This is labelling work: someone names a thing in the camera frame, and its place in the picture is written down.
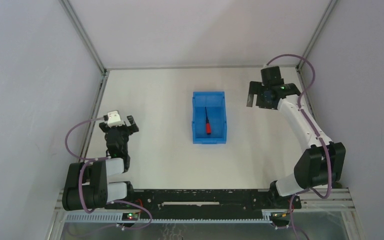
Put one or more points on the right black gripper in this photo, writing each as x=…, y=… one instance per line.
x=258, y=93

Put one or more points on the right aluminium frame rail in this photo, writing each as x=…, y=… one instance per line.
x=321, y=25

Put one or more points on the back aluminium frame rail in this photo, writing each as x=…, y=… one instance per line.
x=184, y=67

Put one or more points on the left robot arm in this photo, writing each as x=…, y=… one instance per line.
x=87, y=186

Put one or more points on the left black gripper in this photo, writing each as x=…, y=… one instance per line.
x=119, y=129

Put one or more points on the left aluminium frame rail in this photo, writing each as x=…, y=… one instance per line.
x=102, y=82

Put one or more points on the red black screwdriver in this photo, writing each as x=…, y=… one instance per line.
x=207, y=123

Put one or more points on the blue plastic bin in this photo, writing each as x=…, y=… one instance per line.
x=215, y=101

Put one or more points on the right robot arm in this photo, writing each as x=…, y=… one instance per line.
x=322, y=159

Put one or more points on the grey slotted cable duct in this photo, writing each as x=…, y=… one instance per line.
x=118, y=217

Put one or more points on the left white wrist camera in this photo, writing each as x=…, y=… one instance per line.
x=113, y=119

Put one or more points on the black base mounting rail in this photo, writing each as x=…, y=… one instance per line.
x=206, y=203

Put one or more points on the aluminium frame rail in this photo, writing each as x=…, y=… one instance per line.
x=321, y=25
x=184, y=67
x=102, y=82

